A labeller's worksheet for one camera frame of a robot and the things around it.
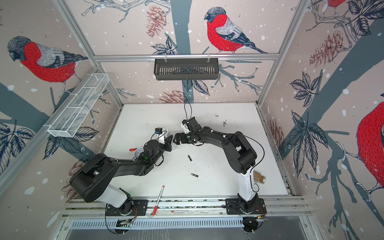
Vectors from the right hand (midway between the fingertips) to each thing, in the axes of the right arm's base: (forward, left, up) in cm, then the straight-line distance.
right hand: (179, 141), depth 94 cm
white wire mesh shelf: (+4, +52, +29) cm, 59 cm away
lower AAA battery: (-19, -11, -4) cm, 22 cm away
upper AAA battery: (-10, -8, -4) cm, 13 cm away
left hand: (-1, +4, +9) cm, 9 cm away
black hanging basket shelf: (+47, -2, +24) cm, 53 cm away
